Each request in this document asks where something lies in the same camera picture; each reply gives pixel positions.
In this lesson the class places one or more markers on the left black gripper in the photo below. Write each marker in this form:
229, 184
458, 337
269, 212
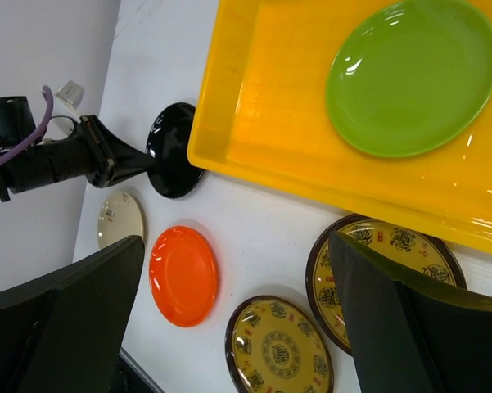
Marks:
91, 151

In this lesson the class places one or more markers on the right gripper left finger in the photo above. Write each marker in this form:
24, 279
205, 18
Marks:
62, 332

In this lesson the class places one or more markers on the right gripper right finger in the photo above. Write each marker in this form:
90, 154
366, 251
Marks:
409, 332

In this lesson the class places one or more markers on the black plate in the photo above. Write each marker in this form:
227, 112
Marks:
173, 176

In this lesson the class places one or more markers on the cream plate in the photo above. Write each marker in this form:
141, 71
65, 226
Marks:
120, 216

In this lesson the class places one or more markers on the yellow patterned plate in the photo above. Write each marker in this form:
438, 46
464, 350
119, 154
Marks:
271, 345
425, 254

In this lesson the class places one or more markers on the orange plate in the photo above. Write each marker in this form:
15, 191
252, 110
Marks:
183, 276

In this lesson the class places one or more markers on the green plate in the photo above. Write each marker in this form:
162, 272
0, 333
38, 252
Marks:
411, 77

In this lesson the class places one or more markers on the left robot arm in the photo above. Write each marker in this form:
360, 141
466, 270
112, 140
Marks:
17, 133

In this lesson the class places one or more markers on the yellow plastic bin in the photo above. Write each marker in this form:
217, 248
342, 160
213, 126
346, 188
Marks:
262, 117

